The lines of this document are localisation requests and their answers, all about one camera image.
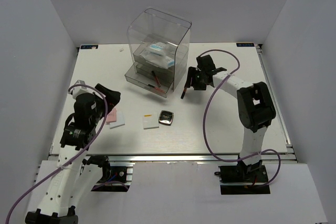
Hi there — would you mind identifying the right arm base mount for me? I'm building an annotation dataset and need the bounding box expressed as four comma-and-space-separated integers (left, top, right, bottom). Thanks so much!
214, 165, 270, 195

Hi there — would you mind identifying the white cotton pad pack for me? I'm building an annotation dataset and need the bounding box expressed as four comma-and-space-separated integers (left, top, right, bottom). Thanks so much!
140, 50, 175, 69
146, 42, 175, 56

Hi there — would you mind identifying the clear acrylic drawer organizer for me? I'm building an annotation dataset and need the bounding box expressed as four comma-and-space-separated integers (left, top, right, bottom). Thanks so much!
125, 7, 192, 98

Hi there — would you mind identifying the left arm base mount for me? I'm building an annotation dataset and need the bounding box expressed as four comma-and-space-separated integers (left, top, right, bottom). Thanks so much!
91, 163, 133, 193

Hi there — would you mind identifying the white flat packet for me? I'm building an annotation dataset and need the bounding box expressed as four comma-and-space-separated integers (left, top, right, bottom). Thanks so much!
109, 111, 125, 129

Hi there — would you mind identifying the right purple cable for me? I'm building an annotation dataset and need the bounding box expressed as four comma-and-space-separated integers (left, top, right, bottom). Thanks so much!
196, 49, 281, 188

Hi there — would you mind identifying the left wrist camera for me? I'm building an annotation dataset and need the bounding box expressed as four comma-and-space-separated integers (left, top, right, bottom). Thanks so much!
68, 80, 89, 99

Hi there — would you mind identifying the aluminium front rail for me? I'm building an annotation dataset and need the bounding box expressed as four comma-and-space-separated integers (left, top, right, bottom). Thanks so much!
108, 153, 297, 162

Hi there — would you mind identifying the purple cable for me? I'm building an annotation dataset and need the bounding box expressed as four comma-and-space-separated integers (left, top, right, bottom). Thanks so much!
5, 84, 131, 224
196, 49, 281, 188

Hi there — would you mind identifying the blue label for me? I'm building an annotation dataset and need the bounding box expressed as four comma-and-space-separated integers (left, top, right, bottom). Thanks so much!
236, 42, 255, 47
80, 45, 98, 50

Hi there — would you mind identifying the black gold compact case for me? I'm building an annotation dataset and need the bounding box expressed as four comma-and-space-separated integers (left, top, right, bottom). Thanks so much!
159, 110, 174, 126

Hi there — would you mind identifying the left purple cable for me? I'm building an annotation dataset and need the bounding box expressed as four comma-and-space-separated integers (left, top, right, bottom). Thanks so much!
5, 84, 131, 224

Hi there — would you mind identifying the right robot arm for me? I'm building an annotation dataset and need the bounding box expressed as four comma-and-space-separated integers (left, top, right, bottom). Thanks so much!
181, 55, 276, 182

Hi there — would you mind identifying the pink makeup card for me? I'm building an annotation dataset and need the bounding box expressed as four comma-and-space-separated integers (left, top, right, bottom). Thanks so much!
106, 108, 117, 124

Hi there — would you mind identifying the white square compact box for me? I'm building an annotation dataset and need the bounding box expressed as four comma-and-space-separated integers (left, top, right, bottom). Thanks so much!
143, 113, 159, 130

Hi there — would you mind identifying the dark red lip gloss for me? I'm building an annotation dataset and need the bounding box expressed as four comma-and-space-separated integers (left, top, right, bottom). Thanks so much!
151, 71, 161, 88

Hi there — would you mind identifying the blue label right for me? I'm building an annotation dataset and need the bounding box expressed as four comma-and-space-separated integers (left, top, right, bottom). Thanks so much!
236, 42, 255, 47

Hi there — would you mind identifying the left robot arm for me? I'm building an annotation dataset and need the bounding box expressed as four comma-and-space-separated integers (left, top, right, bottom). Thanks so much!
25, 81, 121, 223

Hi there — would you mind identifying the blue label left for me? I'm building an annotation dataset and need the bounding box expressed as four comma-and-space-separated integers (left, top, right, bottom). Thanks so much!
80, 45, 98, 50

